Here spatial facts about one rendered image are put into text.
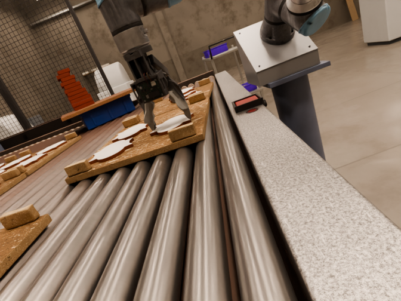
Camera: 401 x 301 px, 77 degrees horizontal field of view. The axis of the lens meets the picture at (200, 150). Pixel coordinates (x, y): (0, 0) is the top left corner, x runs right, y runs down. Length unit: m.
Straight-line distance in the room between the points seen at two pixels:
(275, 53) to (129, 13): 0.72
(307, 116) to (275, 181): 0.98
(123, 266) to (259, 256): 0.15
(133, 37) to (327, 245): 0.54
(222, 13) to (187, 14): 1.48
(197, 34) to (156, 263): 11.94
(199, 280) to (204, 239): 0.05
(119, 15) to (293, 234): 0.54
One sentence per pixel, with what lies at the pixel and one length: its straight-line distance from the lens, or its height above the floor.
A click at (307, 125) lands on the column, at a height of 0.61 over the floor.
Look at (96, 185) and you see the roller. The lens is 0.59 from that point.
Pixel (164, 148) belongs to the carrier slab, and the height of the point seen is 0.93.
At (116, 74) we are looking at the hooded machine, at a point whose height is 1.31.
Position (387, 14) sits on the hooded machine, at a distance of 6.08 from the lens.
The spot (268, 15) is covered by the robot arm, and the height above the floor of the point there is 1.12.
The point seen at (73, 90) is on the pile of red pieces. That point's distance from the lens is 1.77.
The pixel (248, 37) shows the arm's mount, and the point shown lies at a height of 1.07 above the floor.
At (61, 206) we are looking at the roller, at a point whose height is 0.92.
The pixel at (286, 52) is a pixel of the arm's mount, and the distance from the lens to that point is 1.20.
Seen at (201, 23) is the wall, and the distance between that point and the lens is 12.18.
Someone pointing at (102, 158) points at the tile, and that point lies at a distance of 0.66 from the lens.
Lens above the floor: 1.09
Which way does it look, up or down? 20 degrees down
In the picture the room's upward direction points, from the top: 22 degrees counter-clockwise
